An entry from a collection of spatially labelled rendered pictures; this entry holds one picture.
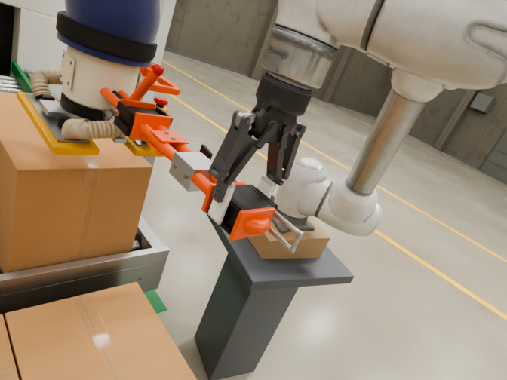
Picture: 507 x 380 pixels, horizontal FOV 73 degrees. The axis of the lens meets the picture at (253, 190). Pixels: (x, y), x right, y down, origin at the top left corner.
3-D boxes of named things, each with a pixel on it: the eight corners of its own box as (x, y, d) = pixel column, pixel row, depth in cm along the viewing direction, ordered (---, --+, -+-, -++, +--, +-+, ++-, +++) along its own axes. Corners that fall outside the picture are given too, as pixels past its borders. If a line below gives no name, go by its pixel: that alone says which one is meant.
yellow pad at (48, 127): (16, 97, 94) (17, 79, 92) (56, 102, 101) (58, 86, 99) (52, 154, 74) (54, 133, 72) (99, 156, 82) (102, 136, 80)
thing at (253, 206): (200, 209, 55) (209, 182, 53) (234, 206, 61) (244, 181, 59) (231, 241, 50) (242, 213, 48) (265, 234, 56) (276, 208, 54)
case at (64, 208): (-33, 185, 137) (-30, 88, 122) (73, 180, 167) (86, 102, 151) (7, 284, 104) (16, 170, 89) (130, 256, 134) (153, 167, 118)
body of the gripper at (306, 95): (290, 77, 53) (268, 133, 56) (250, 65, 47) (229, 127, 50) (326, 94, 48) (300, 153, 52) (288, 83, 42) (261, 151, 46)
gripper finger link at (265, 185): (261, 175, 57) (264, 175, 58) (247, 209, 60) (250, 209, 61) (273, 184, 56) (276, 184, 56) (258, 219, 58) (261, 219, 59)
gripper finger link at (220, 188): (233, 173, 49) (217, 173, 47) (222, 202, 51) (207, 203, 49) (228, 167, 50) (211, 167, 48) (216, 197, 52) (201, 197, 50)
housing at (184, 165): (166, 172, 63) (172, 151, 62) (196, 172, 68) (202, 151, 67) (185, 192, 59) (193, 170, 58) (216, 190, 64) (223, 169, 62)
